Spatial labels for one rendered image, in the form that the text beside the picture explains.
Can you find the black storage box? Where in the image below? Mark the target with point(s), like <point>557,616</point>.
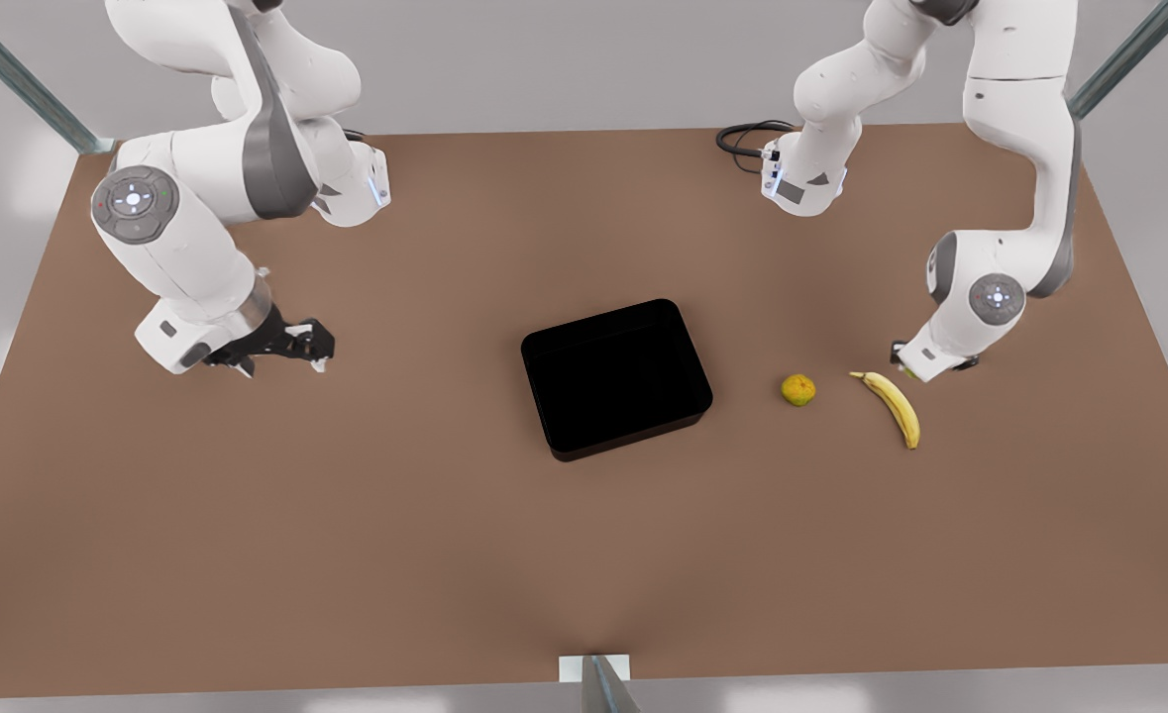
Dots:
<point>616,379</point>

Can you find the yellow banana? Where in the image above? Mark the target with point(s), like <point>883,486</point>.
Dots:
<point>896,404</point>

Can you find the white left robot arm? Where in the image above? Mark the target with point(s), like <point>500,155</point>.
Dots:
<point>1024,119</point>

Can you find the white post foot plate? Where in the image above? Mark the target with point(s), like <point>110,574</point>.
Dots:
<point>570,668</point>

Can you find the silver frame post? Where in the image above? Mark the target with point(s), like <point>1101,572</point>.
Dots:
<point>1128,54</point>
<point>19,74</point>
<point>605,688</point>

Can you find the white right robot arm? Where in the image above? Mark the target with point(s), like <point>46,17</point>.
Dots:
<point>202,168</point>

